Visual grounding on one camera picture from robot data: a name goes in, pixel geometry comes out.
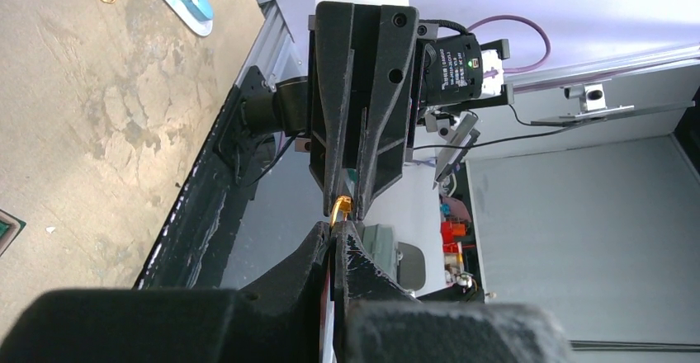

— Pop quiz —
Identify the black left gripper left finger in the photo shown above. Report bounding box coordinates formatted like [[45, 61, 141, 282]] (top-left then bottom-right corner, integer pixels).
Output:
[[1, 222, 332, 362]]

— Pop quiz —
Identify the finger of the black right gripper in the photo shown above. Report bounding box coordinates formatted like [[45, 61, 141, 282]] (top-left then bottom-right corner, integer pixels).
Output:
[[310, 1, 356, 207], [355, 5, 419, 220]]

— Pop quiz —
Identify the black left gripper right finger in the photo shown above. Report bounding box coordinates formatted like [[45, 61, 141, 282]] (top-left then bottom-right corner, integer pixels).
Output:
[[332, 222, 574, 362]]

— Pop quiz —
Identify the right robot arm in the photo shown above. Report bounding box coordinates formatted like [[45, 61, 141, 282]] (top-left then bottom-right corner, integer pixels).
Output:
[[243, 1, 419, 219]]

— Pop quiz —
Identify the green jewelry box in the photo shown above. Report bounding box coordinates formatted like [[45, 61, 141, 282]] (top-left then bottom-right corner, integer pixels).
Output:
[[0, 210, 26, 255]]

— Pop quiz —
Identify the aluminium frame rail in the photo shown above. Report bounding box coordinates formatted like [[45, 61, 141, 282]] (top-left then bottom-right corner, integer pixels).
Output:
[[234, 0, 307, 91]]

